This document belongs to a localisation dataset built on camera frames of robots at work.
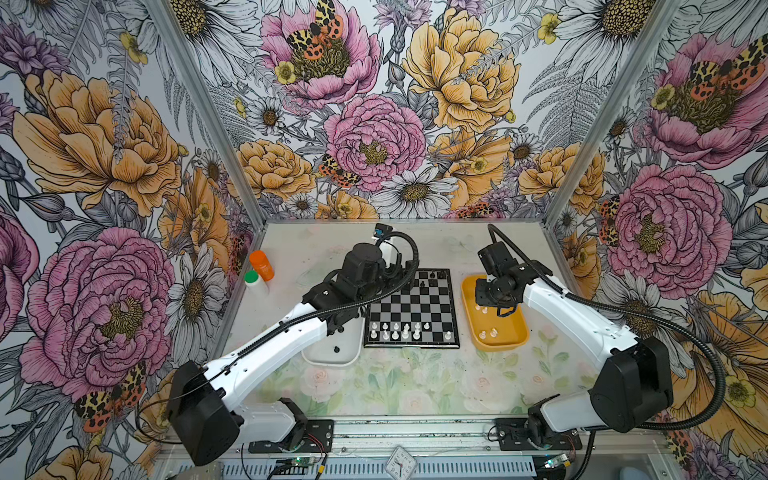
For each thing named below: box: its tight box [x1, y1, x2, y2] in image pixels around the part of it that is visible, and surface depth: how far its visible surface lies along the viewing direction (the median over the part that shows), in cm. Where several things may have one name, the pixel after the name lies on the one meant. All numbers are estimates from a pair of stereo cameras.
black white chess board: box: [364, 268, 460, 349], surface depth 95 cm
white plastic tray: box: [301, 310, 366, 367], surface depth 89 cm
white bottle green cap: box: [244, 270, 269, 297], surface depth 96 cm
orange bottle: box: [249, 250, 274, 282], surface depth 102 cm
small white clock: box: [385, 445, 418, 480], surface depth 70 cm
